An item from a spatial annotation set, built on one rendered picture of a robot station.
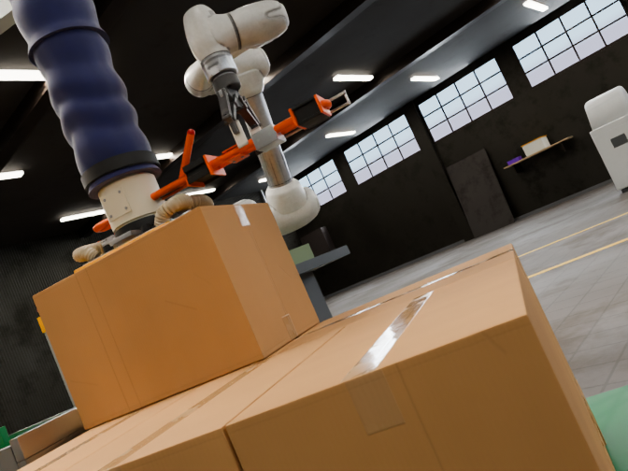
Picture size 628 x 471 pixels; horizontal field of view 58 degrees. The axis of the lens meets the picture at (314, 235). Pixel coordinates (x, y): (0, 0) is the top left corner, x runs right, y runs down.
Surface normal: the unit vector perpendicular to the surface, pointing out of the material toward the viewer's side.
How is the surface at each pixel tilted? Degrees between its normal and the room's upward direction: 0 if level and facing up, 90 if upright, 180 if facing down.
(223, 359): 90
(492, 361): 90
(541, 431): 90
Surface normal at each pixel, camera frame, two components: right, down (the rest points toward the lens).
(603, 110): -0.70, -0.09
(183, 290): -0.34, 0.07
